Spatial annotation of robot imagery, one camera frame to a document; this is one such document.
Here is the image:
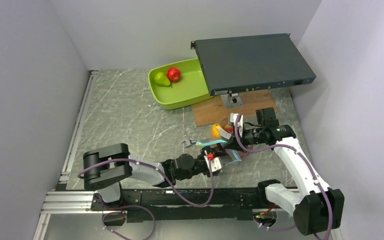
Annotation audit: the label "wooden board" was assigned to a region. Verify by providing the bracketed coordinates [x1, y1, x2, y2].
[191, 90, 278, 127]

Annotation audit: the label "dark grey rack device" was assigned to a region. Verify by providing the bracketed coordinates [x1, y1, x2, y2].
[190, 33, 316, 96]

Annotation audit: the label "metal stand base plate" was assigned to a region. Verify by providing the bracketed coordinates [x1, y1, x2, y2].
[220, 93, 244, 109]

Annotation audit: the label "chrome combination wrench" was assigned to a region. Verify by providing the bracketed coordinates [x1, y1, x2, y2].
[182, 139, 200, 148]

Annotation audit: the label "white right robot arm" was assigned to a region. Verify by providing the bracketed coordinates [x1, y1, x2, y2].
[224, 107, 345, 240]

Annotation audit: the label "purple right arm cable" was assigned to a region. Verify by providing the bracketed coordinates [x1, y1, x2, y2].
[233, 114, 334, 240]

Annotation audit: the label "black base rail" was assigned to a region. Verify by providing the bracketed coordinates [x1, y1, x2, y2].
[90, 187, 274, 223]

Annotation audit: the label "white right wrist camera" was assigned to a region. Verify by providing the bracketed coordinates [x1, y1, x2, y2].
[229, 113, 243, 135]

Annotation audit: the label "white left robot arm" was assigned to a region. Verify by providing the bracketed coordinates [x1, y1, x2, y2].
[77, 143, 227, 210]

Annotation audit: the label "orange fake fruit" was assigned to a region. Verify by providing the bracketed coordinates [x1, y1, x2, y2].
[211, 123, 223, 141]

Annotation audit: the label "aluminium frame rail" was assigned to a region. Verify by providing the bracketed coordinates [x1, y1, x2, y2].
[33, 70, 99, 240]

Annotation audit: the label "clear zip top bag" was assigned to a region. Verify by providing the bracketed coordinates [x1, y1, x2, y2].
[196, 124, 247, 166]

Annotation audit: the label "lime green plastic tub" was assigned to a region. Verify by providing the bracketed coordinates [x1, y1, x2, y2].
[147, 58, 212, 110]

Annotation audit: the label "red fake apple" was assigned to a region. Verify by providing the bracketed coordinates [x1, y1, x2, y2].
[166, 67, 182, 83]

